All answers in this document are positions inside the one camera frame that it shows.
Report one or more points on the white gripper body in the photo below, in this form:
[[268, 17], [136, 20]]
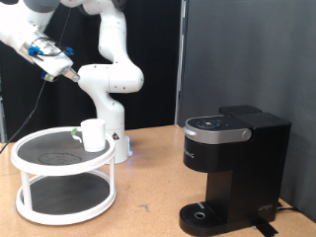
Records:
[[54, 62]]

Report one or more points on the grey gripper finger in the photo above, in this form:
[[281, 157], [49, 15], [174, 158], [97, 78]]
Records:
[[73, 78], [70, 71]]

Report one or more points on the white mug with green sticker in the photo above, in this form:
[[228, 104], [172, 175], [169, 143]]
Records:
[[94, 136]]

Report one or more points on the black Keurig coffee machine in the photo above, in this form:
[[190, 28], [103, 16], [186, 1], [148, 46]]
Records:
[[250, 164]]

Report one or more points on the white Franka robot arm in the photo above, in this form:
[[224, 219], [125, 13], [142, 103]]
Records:
[[108, 79]]

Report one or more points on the white two-tier turntable stand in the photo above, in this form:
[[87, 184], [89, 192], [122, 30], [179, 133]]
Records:
[[49, 154]]

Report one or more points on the black curtain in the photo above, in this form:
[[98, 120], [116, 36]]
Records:
[[158, 82]]

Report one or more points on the grey metal pole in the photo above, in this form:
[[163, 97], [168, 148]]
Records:
[[179, 82]]

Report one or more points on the grey fabric backdrop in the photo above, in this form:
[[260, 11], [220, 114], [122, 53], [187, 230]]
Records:
[[263, 49]]

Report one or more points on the black tape strip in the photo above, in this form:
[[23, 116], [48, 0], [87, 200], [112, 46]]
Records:
[[266, 228]]

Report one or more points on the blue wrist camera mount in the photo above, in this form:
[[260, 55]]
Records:
[[47, 77]]

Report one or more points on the grey metal frame post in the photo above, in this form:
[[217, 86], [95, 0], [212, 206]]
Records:
[[2, 121]]

